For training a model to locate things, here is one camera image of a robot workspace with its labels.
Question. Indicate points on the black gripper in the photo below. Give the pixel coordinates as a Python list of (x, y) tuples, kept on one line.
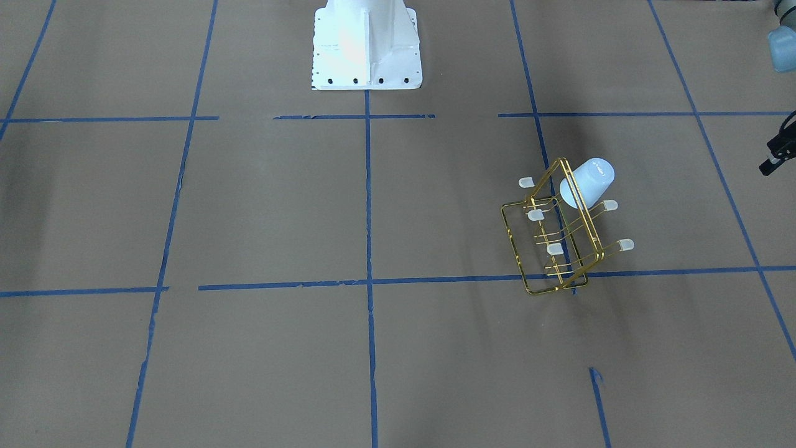
[(782, 151)]

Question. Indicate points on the light blue plastic cup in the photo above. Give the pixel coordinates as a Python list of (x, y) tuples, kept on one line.
[(592, 179)]

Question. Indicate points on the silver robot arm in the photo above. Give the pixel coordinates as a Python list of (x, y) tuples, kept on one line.
[(782, 48)]

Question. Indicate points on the gold wire cup holder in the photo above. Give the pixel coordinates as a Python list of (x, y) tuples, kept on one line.
[(568, 240)]

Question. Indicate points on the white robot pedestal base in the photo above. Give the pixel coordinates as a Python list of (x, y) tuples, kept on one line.
[(366, 45)]

